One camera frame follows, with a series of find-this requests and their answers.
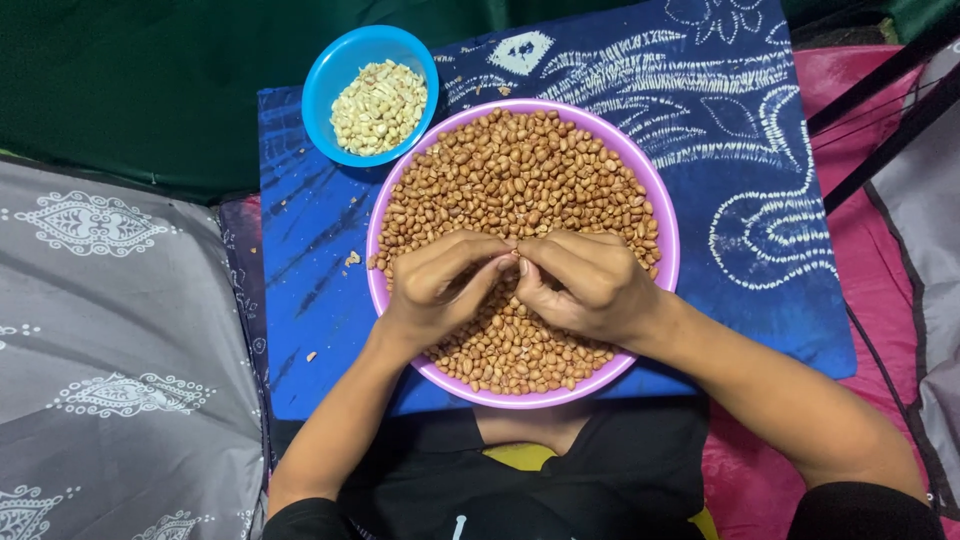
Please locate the blue plastic bowl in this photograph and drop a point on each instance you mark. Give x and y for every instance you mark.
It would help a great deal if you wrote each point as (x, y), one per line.
(330, 82)

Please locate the purple plastic bowl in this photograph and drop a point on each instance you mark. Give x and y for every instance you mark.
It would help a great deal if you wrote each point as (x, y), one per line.
(660, 225)

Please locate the grey patterned pillow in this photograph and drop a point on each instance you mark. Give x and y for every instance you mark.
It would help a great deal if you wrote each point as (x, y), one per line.
(112, 352)

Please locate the person's right hand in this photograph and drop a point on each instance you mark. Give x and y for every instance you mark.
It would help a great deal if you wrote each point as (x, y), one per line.
(592, 289)

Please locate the heap of white peeled peanuts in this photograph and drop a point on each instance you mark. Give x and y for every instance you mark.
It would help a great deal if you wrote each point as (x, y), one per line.
(379, 109)

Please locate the person's black shirt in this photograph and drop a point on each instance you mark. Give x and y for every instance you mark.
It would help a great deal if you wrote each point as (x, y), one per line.
(585, 480)

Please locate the black metal stand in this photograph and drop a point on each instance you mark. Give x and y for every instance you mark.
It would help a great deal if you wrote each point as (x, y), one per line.
(885, 97)

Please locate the person's left hand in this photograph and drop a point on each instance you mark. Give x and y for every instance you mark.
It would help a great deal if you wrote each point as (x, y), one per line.
(427, 289)

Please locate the heap of brown unpeeled peanuts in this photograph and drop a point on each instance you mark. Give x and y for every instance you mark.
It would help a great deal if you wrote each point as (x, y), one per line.
(517, 180)

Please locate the green cloth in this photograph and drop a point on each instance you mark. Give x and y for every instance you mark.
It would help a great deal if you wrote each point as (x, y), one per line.
(150, 82)

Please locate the blue patterned cloth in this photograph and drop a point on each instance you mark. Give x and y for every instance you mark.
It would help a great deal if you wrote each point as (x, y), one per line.
(750, 187)

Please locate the pink sheet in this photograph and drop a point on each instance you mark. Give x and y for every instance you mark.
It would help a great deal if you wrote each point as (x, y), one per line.
(862, 300)

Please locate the grey fabric with black trim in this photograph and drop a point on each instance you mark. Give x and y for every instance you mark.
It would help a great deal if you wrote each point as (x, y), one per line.
(926, 247)

